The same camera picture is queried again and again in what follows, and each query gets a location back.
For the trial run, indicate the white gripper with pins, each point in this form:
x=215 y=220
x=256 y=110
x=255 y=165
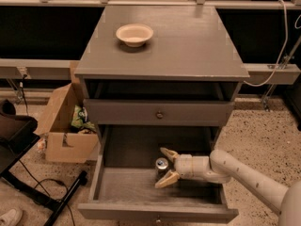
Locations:
x=185 y=167

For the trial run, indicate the silver redbull can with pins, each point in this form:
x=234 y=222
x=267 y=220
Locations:
x=161 y=167

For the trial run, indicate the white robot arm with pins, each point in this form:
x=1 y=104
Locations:
x=219 y=167

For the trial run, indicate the open grey middle drawer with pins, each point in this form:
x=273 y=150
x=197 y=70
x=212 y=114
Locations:
x=125 y=175

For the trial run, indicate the closed grey top drawer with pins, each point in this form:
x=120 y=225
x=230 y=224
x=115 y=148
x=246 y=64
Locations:
x=168 y=113

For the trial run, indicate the grey wooden drawer cabinet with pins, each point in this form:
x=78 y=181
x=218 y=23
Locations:
x=190 y=57

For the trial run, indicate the green snack bag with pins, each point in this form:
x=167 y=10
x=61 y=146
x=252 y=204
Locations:
x=80 y=121

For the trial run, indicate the brown cardboard box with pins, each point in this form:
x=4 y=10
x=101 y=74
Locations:
x=54 y=127

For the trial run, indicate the black stand with legs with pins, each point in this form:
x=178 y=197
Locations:
x=17 y=137

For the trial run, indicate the white shoe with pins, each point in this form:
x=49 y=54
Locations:
x=11 y=217

